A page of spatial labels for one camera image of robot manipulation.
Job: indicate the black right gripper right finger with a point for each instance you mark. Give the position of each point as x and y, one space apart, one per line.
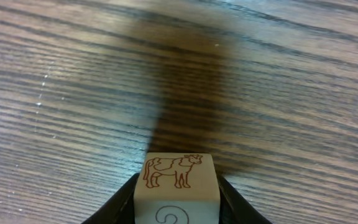
234 208

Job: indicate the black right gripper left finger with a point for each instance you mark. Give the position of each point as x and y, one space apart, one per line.
119 209

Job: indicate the cow picture number 2 block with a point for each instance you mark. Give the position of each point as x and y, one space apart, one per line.
177 188

